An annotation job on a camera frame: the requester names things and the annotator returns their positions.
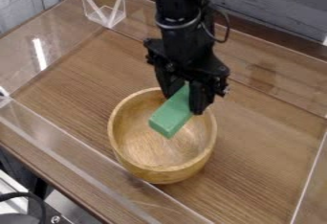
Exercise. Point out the clear acrylic corner bracket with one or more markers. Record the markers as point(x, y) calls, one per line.
point(105, 15)

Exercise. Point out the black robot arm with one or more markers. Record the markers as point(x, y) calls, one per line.
point(182, 53)

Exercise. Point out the green rectangular block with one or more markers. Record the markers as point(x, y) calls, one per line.
point(173, 114)

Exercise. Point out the brown wooden bowl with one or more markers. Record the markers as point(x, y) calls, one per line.
point(162, 142)

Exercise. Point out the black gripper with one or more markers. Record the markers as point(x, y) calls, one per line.
point(206, 71)

